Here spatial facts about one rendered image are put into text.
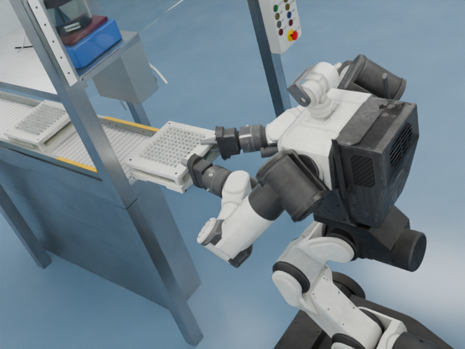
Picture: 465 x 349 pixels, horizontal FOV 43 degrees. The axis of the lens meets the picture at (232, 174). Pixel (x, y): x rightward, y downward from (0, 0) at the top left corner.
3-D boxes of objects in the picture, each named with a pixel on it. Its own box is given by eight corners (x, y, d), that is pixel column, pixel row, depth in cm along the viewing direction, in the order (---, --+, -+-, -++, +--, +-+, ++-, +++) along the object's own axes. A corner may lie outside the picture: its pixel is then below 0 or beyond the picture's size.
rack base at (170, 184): (174, 135, 220) (172, 130, 219) (226, 147, 206) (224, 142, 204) (131, 176, 207) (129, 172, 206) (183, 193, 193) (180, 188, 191)
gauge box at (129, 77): (159, 88, 216) (140, 39, 204) (140, 104, 211) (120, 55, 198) (118, 80, 229) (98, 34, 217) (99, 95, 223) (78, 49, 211)
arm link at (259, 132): (250, 122, 193) (284, 116, 191) (256, 129, 203) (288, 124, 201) (253, 156, 191) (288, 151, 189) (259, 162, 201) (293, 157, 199)
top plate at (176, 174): (170, 124, 217) (168, 120, 216) (222, 136, 203) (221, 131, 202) (126, 166, 204) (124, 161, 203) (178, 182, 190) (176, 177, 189)
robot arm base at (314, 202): (314, 212, 147) (340, 186, 140) (286, 234, 138) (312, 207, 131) (275, 168, 151) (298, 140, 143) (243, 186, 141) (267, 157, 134)
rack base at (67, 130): (86, 120, 254) (84, 116, 253) (45, 156, 241) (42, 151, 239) (51, 111, 268) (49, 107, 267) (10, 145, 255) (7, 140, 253)
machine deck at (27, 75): (141, 42, 204) (137, 32, 202) (62, 104, 184) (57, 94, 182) (34, 28, 240) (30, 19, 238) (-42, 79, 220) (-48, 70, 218)
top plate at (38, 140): (82, 111, 251) (80, 107, 250) (39, 146, 238) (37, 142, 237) (46, 102, 265) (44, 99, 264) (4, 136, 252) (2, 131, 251)
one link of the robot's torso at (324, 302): (395, 329, 214) (317, 231, 202) (370, 374, 203) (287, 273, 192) (363, 328, 226) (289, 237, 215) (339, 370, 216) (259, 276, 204)
